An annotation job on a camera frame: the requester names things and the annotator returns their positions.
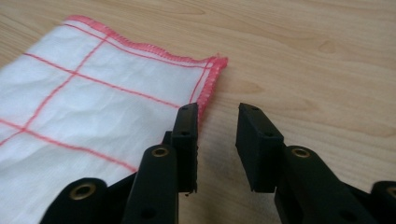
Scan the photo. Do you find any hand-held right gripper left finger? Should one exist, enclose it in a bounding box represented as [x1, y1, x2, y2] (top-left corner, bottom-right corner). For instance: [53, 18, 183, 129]
[120, 102, 200, 224]

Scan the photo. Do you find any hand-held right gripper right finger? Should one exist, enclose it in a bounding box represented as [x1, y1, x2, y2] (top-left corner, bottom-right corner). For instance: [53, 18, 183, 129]
[234, 103, 372, 224]

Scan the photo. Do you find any white cloth with red grid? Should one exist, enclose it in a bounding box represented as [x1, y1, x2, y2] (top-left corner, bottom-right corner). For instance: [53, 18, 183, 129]
[0, 14, 230, 224]

